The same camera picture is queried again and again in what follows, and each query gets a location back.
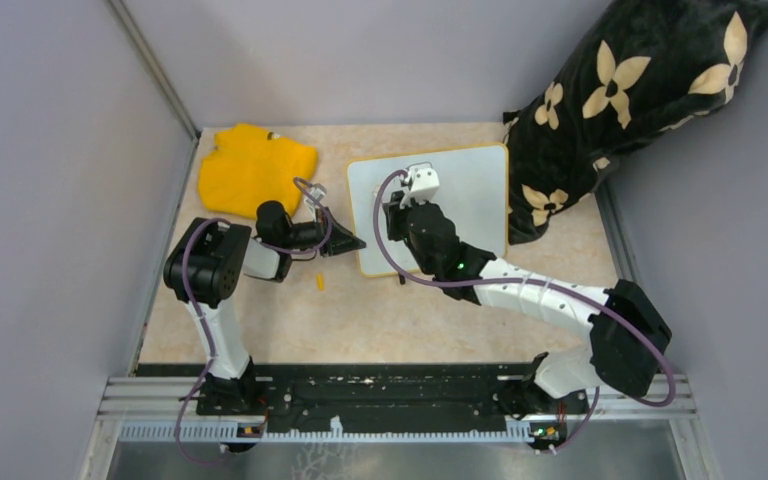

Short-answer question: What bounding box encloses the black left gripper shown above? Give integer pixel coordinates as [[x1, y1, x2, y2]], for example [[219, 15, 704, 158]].
[[281, 206, 367, 256]]

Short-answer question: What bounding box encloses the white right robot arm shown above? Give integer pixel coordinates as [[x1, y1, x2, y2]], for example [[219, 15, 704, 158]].
[[373, 192, 677, 412]]

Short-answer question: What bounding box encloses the yellow folded cloth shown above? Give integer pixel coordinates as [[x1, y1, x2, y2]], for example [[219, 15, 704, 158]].
[[197, 124, 319, 219]]

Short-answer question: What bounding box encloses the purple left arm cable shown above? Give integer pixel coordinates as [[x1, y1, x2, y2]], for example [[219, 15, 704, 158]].
[[171, 176, 339, 468]]

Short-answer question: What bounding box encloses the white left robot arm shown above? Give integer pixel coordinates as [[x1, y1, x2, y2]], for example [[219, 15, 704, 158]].
[[163, 201, 366, 415]]

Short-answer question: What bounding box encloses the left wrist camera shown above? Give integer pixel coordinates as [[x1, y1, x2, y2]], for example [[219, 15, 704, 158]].
[[302, 184, 327, 213]]

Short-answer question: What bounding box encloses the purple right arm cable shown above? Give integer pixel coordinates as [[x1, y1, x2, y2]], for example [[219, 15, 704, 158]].
[[371, 168, 678, 409]]

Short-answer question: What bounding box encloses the yellow framed whiteboard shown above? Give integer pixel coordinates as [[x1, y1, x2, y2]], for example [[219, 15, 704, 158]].
[[346, 142, 508, 278]]

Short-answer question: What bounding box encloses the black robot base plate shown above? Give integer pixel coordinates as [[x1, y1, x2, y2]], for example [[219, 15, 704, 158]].
[[230, 363, 589, 421]]

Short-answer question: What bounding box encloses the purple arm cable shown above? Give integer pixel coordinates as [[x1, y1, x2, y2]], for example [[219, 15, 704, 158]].
[[371, 168, 678, 409], [171, 176, 339, 468]]

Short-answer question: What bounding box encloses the aluminium frame rail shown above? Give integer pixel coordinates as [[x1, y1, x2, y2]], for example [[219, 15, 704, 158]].
[[95, 374, 698, 445]]

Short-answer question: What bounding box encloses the black floral pillow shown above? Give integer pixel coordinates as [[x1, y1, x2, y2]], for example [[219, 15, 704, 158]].
[[502, 1, 768, 245]]

